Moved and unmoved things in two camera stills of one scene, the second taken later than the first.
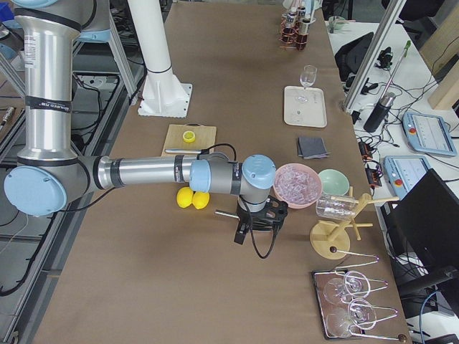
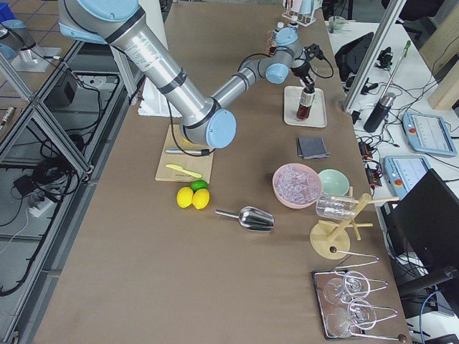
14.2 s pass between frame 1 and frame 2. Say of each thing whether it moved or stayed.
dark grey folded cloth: stayed
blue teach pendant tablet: stayed
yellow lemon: stayed
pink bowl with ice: stayed
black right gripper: moved
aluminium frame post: stayed
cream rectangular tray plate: stayed
